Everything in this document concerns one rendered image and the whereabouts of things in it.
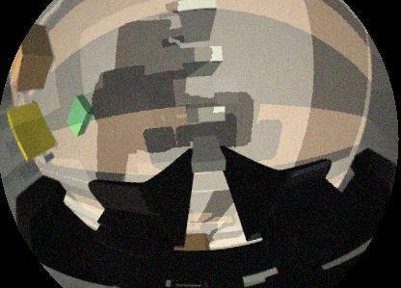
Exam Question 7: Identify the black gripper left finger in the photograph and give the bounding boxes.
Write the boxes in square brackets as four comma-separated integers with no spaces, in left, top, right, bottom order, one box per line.
[89,148,194,249]

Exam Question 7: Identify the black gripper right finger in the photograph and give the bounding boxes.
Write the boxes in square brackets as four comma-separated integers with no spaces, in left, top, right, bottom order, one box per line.
[221,146,332,242]

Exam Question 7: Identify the light green rectangular block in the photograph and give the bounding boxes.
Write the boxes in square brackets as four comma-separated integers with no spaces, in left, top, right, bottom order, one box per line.
[67,95,95,137]

